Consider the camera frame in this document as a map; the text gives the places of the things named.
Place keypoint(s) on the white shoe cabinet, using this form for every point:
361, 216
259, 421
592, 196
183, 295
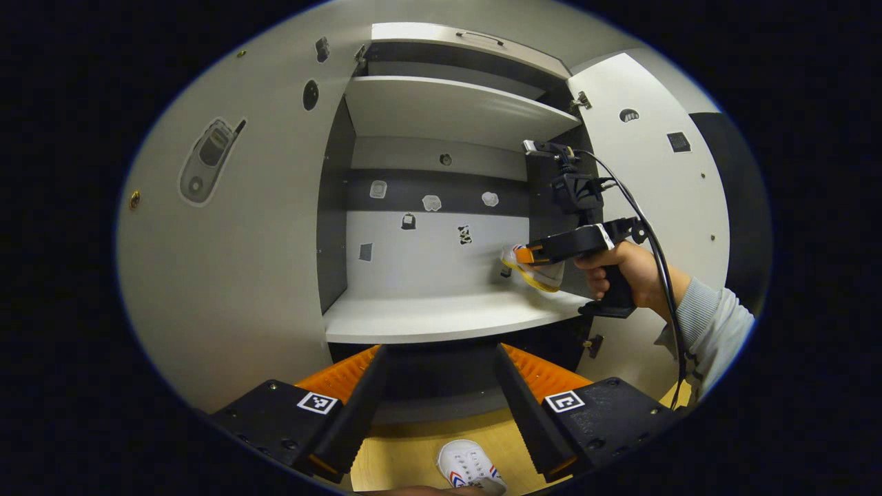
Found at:
427, 275

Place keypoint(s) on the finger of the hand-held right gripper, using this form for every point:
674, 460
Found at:
527, 255

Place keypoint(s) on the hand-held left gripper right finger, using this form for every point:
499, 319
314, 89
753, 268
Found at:
527, 417

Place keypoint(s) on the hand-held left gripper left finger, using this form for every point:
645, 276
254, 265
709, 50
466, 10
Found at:
358, 420

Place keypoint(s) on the white cabinet drawer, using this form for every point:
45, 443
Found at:
427, 38

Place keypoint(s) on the white shoe cabinet door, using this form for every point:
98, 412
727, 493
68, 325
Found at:
262, 275
682, 200

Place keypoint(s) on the white sneaker shoe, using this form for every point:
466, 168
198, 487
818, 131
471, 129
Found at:
468, 461
544, 277

